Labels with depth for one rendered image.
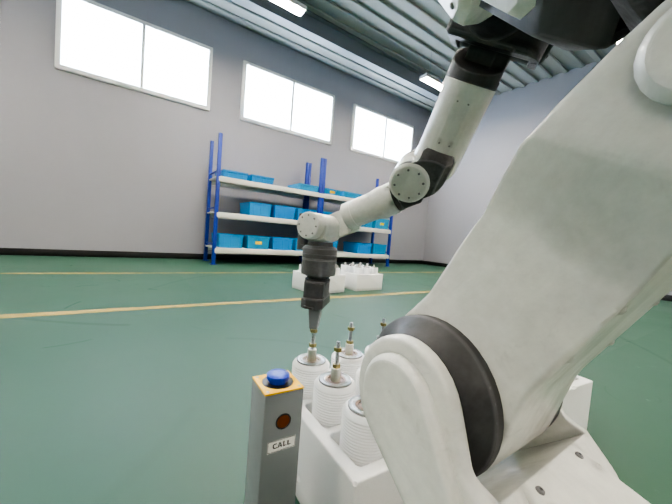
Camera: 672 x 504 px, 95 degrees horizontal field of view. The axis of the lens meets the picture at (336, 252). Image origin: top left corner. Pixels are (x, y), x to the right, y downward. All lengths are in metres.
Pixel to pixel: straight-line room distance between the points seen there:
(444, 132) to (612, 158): 0.42
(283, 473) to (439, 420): 0.42
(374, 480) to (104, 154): 5.39
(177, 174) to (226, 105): 1.45
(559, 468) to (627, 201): 0.22
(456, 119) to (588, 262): 0.42
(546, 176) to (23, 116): 5.74
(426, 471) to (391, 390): 0.06
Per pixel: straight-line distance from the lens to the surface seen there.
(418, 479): 0.30
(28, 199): 5.65
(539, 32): 0.38
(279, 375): 0.58
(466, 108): 0.62
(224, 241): 5.01
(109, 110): 5.76
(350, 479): 0.63
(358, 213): 0.70
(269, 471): 0.63
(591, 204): 0.24
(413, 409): 0.28
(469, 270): 0.29
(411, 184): 0.62
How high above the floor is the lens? 0.58
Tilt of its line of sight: 3 degrees down
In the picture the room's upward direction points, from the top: 5 degrees clockwise
